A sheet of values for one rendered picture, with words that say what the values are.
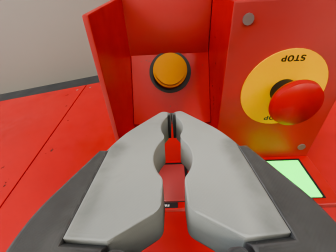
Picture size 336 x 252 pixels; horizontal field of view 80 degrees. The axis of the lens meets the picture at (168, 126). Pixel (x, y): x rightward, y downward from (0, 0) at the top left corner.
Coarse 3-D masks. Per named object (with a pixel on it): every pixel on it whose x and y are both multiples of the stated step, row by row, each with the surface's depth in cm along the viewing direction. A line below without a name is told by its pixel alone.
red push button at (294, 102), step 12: (276, 84) 17; (288, 84) 15; (300, 84) 15; (312, 84) 15; (276, 96) 15; (288, 96) 15; (300, 96) 15; (312, 96) 15; (276, 108) 16; (288, 108) 15; (300, 108) 15; (312, 108) 15; (276, 120) 16; (288, 120) 16; (300, 120) 16
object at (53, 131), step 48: (0, 96) 102; (48, 96) 89; (96, 96) 79; (0, 144) 65; (48, 144) 59; (96, 144) 55; (0, 192) 47; (48, 192) 45; (0, 240) 38; (192, 240) 31
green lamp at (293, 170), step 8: (280, 160) 22; (288, 160) 22; (296, 160) 22; (280, 168) 21; (288, 168) 21; (296, 168) 21; (288, 176) 20; (296, 176) 20; (304, 176) 20; (296, 184) 20; (304, 184) 20; (312, 184) 19; (312, 192) 19
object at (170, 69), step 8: (160, 56) 22; (168, 56) 22; (176, 56) 22; (160, 64) 22; (168, 64) 22; (176, 64) 22; (184, 64) 22; (160, 72) 22; (168, 72) 22; (176, 72) 22; (184, 72) 22; (160, 80) 22; (168, 80) 22; (176, 80) 22
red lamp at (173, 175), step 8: (168, 168) 22; (176, 168) 22; (168, 176) 21; (176, 176) 21; (184, 176) 21; (168, 184) 20; (176, 184) 20; (184, 184) 20; (168, 192) 20; (176, 192) 19; (184, 192) 19; (168, 200) 19; (176, 200) 19; (184, 200) 19
